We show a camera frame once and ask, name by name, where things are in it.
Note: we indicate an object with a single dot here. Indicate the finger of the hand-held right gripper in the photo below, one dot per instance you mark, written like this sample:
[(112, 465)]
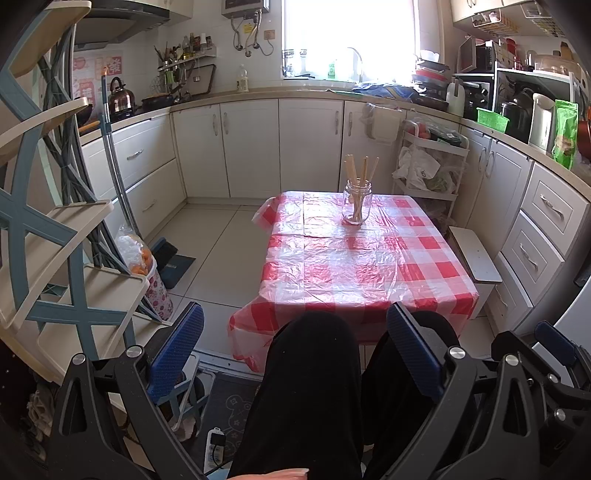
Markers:
[(558, 348), (549, 381)]

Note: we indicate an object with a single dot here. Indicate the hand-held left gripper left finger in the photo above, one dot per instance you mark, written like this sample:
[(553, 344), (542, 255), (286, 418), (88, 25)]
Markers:
[(178, 350)]

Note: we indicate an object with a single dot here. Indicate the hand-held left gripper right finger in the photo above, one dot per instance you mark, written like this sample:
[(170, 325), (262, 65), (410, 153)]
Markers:
[(413, 350)]

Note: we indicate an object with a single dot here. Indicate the glass jar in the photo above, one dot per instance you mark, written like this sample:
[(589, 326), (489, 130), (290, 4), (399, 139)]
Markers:
[(357, 212)]

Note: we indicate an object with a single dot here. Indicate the bundle of wooden chopsticks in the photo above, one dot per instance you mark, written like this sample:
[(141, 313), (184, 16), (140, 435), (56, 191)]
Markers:
[(353, 168)]

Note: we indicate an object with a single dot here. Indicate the person's left hand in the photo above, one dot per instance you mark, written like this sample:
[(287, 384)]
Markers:
[(272, 474)]

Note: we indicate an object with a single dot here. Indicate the dark floor mat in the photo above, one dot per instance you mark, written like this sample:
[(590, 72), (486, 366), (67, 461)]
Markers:
[(231, 415)]

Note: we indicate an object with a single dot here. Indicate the person's right leg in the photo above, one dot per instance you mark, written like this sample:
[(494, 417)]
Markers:
[(392, 434)]

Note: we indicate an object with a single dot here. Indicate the person's leg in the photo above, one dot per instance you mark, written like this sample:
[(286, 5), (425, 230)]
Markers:
[(300, 392), (392, 434)]

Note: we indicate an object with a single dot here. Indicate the bag of oranges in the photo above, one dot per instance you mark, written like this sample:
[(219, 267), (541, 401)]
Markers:
[(138, 263)]

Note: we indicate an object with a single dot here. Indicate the white power strip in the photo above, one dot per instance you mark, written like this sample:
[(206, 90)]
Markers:
[(214, 447)]

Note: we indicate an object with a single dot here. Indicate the red checkered plastic tablecloth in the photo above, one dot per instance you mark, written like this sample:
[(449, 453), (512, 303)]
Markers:
[(346, 267)]

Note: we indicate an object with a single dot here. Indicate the cream and blue shelf unit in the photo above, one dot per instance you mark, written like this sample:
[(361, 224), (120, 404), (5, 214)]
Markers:
[(92, 286)]

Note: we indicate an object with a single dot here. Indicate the white stool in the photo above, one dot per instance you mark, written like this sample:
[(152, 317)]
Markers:
[(475, 254)]

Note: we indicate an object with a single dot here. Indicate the person's left leg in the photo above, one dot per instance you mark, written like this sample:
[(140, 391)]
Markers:
[(300, 392)]

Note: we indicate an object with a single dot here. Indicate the white cabinet with small drawers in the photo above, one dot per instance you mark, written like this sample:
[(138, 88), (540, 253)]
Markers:
[(545, 221)]

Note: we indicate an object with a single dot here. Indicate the white plastic bag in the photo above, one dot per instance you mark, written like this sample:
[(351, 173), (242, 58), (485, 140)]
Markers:
[(415, 168)]

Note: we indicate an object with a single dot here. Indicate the white trolley cart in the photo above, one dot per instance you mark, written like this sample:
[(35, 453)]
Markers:
[(457, 157)]

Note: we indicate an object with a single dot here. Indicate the green snack bag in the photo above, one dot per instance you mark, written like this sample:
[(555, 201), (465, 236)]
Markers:
[(565, 134)]

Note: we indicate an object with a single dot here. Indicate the white door base cabinet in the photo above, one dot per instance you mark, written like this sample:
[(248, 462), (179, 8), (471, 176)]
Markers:
[(254, 147)]

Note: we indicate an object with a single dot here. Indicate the white electric kettle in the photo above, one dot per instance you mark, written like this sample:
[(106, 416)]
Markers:
[(541, 124)]

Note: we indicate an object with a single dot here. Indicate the white hanging bin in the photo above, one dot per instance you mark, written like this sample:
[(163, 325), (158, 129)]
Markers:
[(383, 124)]

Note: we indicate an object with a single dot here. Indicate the green plastic basket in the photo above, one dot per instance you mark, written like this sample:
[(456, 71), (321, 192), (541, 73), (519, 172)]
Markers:
[(491, 121)]

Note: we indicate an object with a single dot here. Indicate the black wok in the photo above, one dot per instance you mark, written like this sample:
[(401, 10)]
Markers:
[(87, 117)]

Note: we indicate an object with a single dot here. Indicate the black frying pan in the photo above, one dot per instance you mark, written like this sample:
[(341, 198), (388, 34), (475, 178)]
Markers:
[(157, 100)]

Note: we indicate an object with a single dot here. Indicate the white plastic jug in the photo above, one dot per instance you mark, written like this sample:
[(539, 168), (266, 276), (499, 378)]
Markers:
[(455, 101)]

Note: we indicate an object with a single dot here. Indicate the metal kettle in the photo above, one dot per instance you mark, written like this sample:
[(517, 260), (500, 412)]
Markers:
[(121, 97)]

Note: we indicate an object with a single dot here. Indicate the blue cloth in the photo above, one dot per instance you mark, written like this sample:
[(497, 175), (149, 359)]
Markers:
[(383, 90)]

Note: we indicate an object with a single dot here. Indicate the black toaster oven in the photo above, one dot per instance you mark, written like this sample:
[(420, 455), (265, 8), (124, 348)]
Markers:
[(475, 94)]

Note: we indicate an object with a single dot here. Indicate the stack of bowls and pans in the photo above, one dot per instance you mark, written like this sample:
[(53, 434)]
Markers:
[(431, 76)]

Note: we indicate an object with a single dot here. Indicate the white counter shelf rack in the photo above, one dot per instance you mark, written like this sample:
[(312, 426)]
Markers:
[(535, 74)]

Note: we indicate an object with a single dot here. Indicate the clear plastic bottle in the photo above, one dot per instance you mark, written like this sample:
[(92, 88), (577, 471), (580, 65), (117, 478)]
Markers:
[(243, 81)]

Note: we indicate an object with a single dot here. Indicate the green dish soap bottle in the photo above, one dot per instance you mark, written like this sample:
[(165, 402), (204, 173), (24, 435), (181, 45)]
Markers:
[(331, 71)]

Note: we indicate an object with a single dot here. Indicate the chrome faucet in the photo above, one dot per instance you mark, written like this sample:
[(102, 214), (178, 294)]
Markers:
[(358, 55)]

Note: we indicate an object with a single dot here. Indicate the microwave oven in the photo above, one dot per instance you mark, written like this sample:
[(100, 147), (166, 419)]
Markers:
[(475, 55)]

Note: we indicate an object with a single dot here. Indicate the kitchen window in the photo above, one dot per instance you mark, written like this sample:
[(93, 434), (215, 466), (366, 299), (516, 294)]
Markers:
[(351, 37)]

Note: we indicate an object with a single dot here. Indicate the black range hood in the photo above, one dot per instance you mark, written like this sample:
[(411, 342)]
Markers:
[(120, 23)]

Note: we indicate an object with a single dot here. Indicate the grey water heater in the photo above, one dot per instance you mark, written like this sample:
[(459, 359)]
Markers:
[(244, 7)]

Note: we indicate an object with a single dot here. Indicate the wall utensil rack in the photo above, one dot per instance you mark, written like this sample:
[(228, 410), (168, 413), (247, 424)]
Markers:
[(184, 60)]

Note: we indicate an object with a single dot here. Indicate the pink wall poster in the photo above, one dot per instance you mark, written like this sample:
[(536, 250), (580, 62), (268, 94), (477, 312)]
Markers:
[(113, 64)]

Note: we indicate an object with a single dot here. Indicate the white wall cabinet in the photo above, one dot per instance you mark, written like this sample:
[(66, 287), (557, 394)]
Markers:
[(480, 9), (181, 8)]

